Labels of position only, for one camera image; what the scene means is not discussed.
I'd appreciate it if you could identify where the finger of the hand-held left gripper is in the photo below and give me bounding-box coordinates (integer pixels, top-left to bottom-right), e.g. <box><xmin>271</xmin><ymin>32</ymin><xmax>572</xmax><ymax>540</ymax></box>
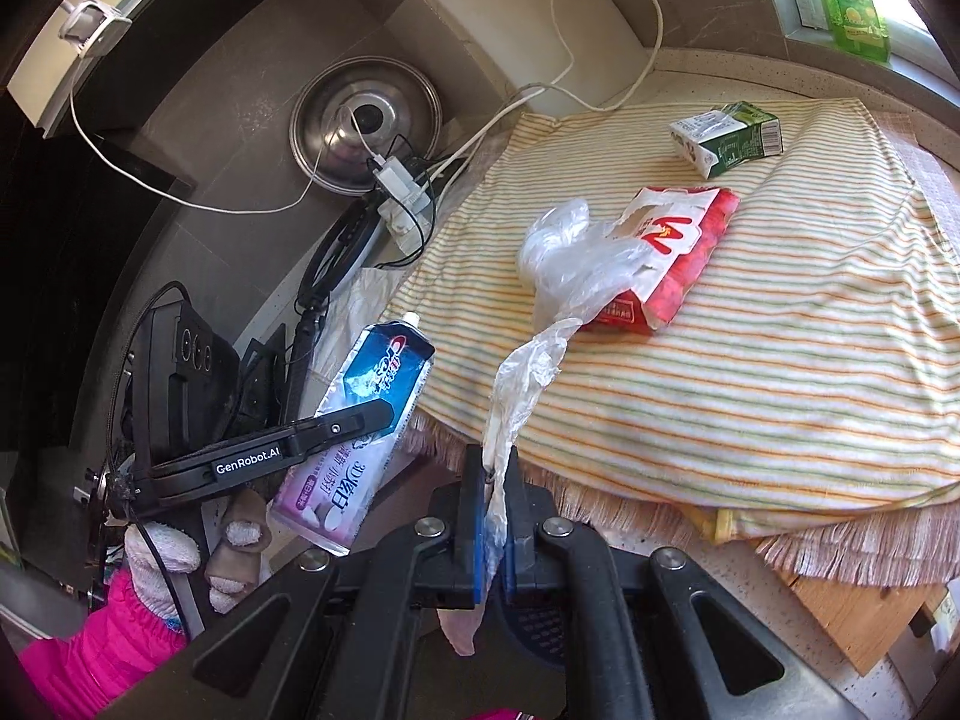
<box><xmin>287</xmin><ymin>400</ymin><xmax>396</xmax><ymax>461</ymax></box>

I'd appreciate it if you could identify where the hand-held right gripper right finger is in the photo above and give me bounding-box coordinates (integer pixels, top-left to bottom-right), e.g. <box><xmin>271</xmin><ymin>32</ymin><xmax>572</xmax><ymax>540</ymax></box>
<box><xmin>504</xmin><ymin>446</ymin><xmax>871</xmax><ymax>720</ymax></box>

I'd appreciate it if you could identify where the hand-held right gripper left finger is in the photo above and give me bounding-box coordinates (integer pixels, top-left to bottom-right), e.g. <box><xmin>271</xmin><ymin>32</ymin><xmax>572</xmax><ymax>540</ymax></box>
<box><xmin>105</xmin><ymin>444</ymin><xmax>488</xmax><ymax>720</ymax></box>

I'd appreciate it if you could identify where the blue toothpaste tube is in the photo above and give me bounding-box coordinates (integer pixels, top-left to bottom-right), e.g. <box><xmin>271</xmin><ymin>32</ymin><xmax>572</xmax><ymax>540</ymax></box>
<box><xmin>268</xmin><ymin>313</ymin><xmax>436</xmax><ymax>557</ymax></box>

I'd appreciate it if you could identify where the blue mesh basket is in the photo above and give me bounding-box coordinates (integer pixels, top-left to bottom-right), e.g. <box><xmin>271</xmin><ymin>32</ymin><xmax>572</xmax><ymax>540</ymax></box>
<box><xmin>501</xmin><ymin>591</ymin><xmax>593</xmax><ymax>672</ymax></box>

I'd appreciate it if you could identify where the red white paper packet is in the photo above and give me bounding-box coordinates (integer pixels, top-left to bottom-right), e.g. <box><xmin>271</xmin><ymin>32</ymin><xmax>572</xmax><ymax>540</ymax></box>
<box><xmin>581</xmin><ymin>184</ymin><xmax>741</xmax><ymax>336</ymax></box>

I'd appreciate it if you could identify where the green white drink carton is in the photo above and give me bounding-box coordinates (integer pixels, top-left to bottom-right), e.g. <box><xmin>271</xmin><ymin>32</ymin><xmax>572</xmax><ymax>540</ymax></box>
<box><xmin>670</xmin><ymin>101</ymin><xmax>785</xmax><ymax>179</ymax></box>

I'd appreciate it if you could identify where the person's left forearm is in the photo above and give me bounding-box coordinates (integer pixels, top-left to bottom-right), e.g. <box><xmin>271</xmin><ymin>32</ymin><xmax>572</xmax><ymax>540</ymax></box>
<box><xmin>19</xmin><ymin>568</ymin><xmax>188</xmax><ymax>720</ymax></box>

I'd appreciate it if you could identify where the person's left hand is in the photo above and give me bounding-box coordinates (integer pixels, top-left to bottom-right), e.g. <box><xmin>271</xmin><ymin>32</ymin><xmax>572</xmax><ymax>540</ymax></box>
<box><xmin>124</xmin><ymin>521</ymin><xmax>203</xmax><ymax>616</ymax></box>

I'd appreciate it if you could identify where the person's beige slipper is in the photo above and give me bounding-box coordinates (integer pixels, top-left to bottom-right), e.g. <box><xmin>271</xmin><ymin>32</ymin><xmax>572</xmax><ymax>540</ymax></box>
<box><xmin>223</xmin><ymin>493</ymin><xmax>271</xmax><ymax>550</ymax></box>
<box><xmin>205</xmin><ymin>542</ymin><xmax>261</xmax><ymax>614</ymax></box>

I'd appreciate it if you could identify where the plain yellow cloth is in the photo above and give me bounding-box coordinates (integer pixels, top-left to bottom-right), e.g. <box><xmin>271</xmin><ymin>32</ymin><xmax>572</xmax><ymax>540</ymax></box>
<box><xmin>679</xmin><ymin>491</ymin><xmax>946</xmax><ymax>545</ymax></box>

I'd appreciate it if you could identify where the white power strip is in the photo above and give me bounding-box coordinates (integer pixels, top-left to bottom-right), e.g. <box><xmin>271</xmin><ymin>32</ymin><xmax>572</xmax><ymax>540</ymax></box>
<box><xmin>373</xmin><ymin>154</ymin><xmax>436</xmax><ymax>256</ymax></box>

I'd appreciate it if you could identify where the striped yellow cloth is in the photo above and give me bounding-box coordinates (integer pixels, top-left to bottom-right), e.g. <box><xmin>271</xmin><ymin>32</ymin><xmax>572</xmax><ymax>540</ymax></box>
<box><xmin>379</xmin><ymin>96</ymin><xmax>960</xmax><ymax>522</ymax></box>

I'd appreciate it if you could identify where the steel pot lid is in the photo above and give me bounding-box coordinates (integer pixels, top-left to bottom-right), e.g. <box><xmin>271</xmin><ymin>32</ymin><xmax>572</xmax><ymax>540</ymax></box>
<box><xmin>291</xmin><ymin>56</ymin><xmax>445</xmax><ymax>200</ymax></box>

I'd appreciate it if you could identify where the white cutting board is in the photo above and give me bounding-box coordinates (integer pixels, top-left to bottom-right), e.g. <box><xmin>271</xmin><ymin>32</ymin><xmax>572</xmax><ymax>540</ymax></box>
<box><xmin>412</xmin><ymin>0</ymin><xmax>653</xmax><ymax>117</ymax></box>

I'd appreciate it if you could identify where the white lamp adapter box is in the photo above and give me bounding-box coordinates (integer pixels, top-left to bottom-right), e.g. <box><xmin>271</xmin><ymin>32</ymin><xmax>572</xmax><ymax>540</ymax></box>
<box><xmin>58</xmin><ymin>0</ymin><xmax>125</xmax><ymax>55</ymax></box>

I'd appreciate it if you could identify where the green dish soap bottle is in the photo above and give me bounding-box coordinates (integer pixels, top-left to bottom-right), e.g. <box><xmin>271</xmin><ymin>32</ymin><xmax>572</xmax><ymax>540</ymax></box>
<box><xmin>799</xmin><ymin>0</ymin><xmax>893</xmax><ymax>65</ymax></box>

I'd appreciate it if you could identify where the thin white cable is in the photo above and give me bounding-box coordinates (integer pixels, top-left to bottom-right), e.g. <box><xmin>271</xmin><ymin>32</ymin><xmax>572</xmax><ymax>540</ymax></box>
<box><xmin>67</xmin><ymin>30</ymin><xmax>383</xmax><ymax>217</ymax></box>

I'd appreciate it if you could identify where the cream wall cabinet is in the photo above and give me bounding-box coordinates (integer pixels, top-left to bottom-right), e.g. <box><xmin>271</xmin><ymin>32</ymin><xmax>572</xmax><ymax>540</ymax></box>
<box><xmin>7</xmin><ymin>0</ymin><xmax>316</xmax><ymax>137</ymax></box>

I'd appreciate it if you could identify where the thick white cable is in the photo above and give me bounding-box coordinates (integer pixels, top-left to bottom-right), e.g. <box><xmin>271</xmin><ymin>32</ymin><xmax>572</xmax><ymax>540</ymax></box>
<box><xmin>420</xmin><ymin>0</ymin><xmax>575</xmax><ymax>188</ymax></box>
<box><xmin>420</xmin><ymin>0</ymin><xmax>665</xmax><ymax>196</ymax></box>

